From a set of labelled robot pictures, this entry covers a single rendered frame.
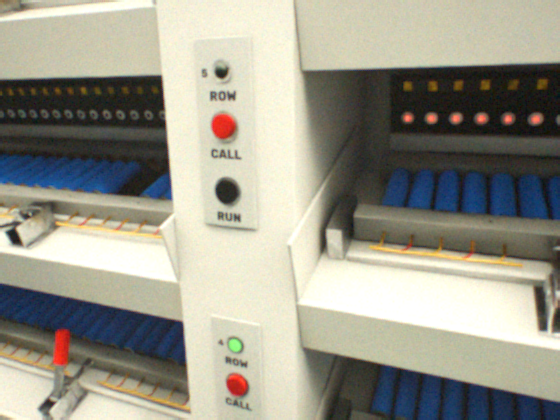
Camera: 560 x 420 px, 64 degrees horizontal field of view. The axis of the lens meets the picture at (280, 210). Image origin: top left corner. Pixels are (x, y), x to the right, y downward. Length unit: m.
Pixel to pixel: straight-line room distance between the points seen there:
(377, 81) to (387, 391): 0.30
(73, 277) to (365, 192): 0.27
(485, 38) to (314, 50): 0.09
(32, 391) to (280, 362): 0.34
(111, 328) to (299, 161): 0.38
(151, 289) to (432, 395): 0.27
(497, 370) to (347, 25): 0.22
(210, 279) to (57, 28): 0.21
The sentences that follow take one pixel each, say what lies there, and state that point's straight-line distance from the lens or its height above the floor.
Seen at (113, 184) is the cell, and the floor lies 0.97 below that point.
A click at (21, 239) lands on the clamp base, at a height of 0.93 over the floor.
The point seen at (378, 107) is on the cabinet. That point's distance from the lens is 0.47.
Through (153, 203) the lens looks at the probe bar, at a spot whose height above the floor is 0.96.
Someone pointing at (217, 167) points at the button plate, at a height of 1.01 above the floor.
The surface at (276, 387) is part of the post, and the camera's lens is 0.35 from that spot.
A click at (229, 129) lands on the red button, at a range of 0.29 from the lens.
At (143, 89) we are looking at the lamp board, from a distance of 0.54.
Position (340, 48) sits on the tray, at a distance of 0.28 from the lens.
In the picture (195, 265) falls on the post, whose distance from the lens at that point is 0.34.
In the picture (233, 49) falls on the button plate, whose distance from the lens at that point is 0.29.
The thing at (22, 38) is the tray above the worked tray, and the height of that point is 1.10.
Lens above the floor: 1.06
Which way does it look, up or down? 16 degrees down
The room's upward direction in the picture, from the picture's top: 1 degrees counter-clockwise
